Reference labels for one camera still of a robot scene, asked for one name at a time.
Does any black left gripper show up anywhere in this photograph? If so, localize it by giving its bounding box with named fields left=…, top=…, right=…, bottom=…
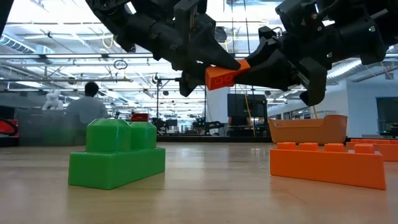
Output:
left=130, top=0, right=242, bottom=97

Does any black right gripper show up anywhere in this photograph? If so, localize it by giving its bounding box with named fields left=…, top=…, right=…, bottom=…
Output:
left=233, top=0, right=388, bottom=106

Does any orange toy block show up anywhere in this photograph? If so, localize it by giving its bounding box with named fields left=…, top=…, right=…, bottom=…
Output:
left=346, top=139, right=398, bottom=162
left=205, top=59, right=251, bottom=91
left=269, top=142, right=387, bottom=191

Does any black monitor screen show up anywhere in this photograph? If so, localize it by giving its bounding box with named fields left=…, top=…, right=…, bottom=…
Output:
left=226, top=93, right=268, bottom=118

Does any orange plastic bin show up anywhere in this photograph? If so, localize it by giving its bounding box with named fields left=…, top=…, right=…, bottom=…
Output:
left=269, top=114, right=348, bottom=146

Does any red box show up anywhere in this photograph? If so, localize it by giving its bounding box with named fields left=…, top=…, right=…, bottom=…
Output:
left=131, top=113, right=150, bottom=123

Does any person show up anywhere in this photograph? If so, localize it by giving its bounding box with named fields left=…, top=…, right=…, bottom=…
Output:
left=67, top=81, right=108, bottom=125

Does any dark glass window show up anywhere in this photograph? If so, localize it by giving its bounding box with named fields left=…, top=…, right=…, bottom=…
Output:
left=376, top=96, right=398, bottom=138

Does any green toy block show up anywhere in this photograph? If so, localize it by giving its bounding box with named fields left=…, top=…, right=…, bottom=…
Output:
left=67, top=118, right=167, bottom=191

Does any white sculpture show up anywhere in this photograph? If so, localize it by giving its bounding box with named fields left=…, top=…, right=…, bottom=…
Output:
left=42, top=89, right=65, bottom=111

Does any grey translucent plastic bin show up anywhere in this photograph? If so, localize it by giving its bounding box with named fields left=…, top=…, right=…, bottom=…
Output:
left=16, top=108, right=90, bottom=147

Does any red and black object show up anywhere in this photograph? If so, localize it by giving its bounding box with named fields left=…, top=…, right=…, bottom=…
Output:
left=0, top=119, right=21, bottom=138

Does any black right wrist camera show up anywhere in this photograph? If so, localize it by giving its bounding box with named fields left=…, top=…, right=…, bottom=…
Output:
left=257, top=26, right=279, bottom=41

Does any black gantry frame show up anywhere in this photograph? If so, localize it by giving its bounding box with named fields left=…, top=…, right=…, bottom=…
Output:
left=156, top=77, right=208, bottom=138

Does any black table frame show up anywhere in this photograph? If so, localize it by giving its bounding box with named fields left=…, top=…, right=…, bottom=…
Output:
left=157, top=135, right=273, bottom=144

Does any coiled black cable loop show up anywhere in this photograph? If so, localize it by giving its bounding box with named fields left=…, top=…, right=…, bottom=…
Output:
left=113, top=59, right=129, bottom=71

